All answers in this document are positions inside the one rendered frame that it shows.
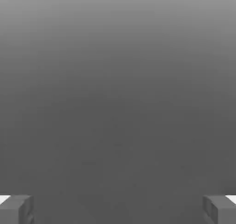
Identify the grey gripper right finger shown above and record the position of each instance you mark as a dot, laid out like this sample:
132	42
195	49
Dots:
221	210

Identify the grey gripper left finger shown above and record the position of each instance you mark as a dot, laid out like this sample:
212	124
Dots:
14	209

